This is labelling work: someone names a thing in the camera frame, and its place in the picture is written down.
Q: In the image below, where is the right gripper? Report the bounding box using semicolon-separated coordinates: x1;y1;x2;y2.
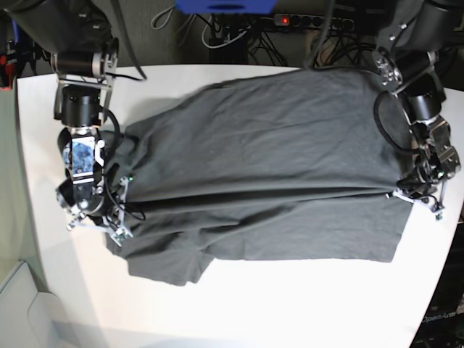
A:
90;194;145;228

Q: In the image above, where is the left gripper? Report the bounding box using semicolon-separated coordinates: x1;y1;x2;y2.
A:
398;170;446;203

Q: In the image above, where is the dark grey t-shirt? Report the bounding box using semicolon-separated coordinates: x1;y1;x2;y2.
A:
106;70;412;286

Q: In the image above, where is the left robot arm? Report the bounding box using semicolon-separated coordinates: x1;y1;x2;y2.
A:
304;1;463;209

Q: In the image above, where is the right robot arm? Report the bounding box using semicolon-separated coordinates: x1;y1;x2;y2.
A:
1;1;137;231

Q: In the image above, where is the grey chair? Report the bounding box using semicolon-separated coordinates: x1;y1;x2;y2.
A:
1;262;80;347

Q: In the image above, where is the red clamp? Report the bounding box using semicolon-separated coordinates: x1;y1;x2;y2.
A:
0;54;16;91

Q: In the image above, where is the black power strip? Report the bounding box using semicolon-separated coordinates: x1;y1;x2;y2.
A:
257;13;355;31

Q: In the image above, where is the blue box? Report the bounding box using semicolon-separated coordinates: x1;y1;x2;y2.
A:
175;0;276;15

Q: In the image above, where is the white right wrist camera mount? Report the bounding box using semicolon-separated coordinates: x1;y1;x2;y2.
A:
57;175;135;247

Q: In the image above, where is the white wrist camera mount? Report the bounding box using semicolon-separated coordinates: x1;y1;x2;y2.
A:
386;182;447;221
57;175;135;247

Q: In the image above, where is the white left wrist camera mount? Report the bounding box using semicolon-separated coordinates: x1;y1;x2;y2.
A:
386;182;447;221

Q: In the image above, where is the white cable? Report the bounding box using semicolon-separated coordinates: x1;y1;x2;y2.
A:
201;21;251;49

